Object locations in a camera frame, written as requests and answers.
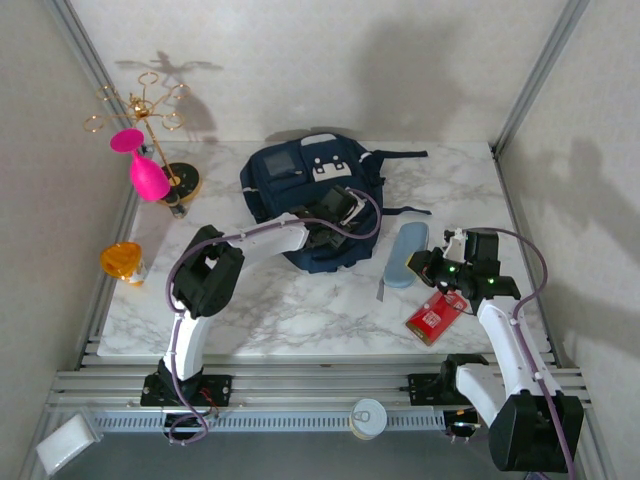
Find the grey-blue pencil case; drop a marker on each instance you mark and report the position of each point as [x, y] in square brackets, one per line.
[405, 255]

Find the red box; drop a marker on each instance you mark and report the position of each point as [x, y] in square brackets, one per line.
[432, 320]

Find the navy blue backpack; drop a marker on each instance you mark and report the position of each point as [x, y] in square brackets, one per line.
[295, 185]

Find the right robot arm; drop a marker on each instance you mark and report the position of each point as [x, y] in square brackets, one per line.
[500, 325]

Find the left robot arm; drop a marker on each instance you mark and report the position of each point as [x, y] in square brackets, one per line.
[270, 242]

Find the small glass jar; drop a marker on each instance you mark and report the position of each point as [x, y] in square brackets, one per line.
[178, 210]

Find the tin can with pull tab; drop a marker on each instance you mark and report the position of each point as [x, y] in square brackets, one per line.
[368, 417]

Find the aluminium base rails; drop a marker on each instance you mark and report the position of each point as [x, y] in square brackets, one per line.
[320, 385]

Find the pink goblet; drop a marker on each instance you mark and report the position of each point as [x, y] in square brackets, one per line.
[147, 180]

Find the orange lidded cup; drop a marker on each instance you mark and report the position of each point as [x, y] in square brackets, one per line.
[120, 257]

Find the white foam block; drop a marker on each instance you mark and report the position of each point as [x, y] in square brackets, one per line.
[65, 442]

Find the aluminium side rail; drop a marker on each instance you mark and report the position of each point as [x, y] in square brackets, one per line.
[519, 225]
[127, 220]

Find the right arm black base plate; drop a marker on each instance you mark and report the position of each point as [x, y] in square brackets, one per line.
[422, 389]

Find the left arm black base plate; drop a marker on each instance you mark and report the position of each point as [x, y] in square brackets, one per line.
[220, 389]

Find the aluminium frame post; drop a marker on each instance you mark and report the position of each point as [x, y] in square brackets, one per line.
[85, 55]
[540, 65]

